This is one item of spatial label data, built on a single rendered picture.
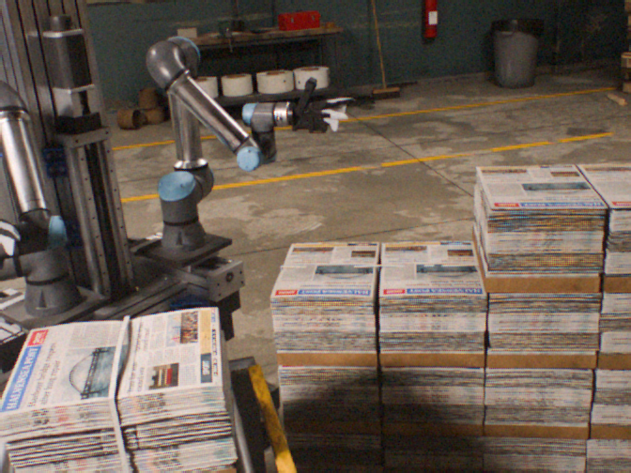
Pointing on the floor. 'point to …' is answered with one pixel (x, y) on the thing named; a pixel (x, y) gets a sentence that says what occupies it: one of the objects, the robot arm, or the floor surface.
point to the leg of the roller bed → (251, 421)
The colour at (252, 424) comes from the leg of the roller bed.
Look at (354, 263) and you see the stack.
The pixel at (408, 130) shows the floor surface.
